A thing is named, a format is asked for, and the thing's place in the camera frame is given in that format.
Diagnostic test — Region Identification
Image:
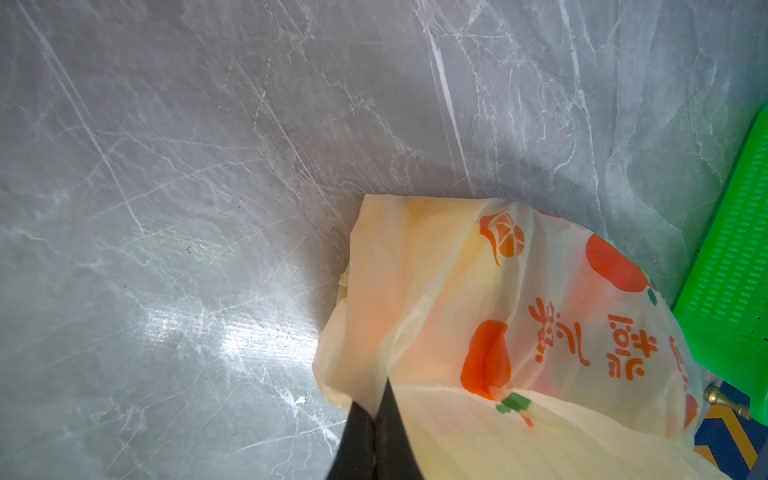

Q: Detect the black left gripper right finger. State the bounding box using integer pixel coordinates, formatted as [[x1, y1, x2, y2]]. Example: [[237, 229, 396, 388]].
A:
[[374, 381, 424, 480]]

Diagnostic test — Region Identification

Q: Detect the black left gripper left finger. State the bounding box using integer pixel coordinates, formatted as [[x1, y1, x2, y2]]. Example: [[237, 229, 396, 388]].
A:
[[326, 403, 376, 480]]

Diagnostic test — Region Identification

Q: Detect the yellow printed plastic bag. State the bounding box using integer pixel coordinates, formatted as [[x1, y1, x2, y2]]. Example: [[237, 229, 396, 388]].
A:
[[313, 195, 721, 479]]

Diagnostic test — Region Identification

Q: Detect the small brass fitting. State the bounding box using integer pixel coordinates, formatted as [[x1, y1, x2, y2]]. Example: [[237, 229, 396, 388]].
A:
[[704, 385, 752, 420]]

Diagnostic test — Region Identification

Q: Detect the green plastic basket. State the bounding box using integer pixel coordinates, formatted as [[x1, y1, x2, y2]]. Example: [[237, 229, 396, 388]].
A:
[[673, 111, 767, 424]]

